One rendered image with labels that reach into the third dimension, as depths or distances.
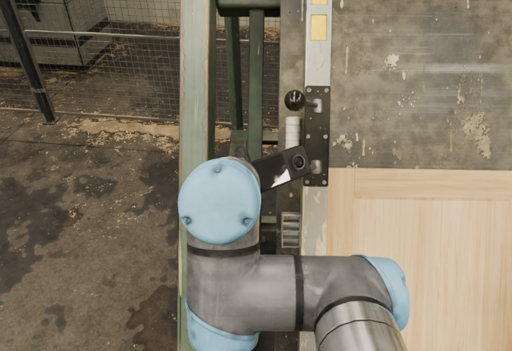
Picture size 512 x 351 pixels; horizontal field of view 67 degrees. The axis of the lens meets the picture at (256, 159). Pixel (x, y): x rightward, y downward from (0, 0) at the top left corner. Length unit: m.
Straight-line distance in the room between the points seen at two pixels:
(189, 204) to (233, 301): 0.10
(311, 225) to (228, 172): 0.47
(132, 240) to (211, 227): 2.20
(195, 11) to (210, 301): 0.58
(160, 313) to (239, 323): 1.81
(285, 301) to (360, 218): 0.47
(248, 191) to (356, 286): 0.13
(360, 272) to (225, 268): 0.13
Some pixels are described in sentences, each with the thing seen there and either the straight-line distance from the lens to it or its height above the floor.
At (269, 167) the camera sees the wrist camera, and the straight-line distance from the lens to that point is 0.54.
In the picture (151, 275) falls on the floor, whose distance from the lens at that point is 2.35.
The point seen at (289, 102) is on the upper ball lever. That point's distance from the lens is 0.66.
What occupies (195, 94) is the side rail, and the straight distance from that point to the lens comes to 0.78.
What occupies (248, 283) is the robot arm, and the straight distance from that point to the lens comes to 0.39.
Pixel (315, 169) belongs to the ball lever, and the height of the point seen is 1.38.
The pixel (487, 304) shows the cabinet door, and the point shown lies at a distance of 0.98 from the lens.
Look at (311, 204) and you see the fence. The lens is 0.79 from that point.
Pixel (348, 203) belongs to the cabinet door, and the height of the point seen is 1.29.
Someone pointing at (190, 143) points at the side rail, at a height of 1.41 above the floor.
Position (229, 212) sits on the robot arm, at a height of 1.61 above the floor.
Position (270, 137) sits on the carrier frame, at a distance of 1.88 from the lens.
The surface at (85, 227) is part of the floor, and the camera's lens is 2.72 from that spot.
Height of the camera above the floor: 1.85
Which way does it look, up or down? 38 degrees down
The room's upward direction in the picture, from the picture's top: straight up
